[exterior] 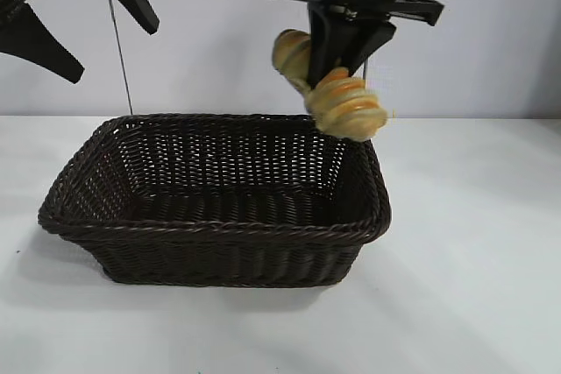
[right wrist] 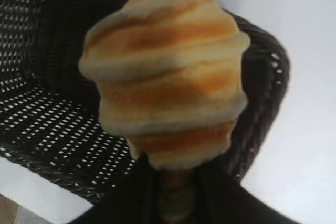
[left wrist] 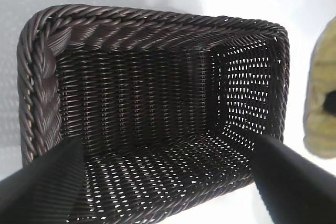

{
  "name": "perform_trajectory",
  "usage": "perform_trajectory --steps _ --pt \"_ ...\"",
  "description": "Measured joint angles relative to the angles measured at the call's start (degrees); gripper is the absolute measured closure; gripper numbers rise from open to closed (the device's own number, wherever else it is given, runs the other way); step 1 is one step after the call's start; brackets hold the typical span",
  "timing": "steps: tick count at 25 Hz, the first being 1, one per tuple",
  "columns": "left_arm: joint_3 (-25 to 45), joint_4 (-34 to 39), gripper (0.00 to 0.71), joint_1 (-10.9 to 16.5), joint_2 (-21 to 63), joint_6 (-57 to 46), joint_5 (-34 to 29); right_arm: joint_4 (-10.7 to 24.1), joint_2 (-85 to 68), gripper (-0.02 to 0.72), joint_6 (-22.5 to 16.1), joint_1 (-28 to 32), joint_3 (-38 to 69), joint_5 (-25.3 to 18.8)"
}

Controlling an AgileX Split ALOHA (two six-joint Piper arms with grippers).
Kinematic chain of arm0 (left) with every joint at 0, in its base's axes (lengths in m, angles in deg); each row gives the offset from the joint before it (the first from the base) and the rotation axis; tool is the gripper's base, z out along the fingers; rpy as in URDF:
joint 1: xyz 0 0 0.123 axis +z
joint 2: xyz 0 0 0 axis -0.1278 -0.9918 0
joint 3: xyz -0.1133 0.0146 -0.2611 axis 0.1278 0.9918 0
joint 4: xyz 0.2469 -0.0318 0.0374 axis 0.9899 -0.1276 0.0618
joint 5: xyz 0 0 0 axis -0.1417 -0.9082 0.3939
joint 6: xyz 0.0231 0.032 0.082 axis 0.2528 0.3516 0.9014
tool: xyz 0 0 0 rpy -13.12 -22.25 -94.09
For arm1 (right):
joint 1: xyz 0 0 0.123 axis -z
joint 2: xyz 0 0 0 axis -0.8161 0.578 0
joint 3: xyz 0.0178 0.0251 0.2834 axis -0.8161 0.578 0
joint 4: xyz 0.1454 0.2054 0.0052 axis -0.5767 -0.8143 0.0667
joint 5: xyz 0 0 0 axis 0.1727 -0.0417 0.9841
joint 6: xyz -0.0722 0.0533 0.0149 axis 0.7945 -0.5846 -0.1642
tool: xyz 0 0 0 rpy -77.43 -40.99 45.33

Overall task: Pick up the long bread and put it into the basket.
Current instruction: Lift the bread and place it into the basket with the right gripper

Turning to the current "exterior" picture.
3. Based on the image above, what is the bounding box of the dark brown wicker basket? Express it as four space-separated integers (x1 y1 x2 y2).
37 113 393 290

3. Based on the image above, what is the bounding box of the long twisted bread loaf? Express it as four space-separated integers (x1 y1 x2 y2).
271 28 394 144

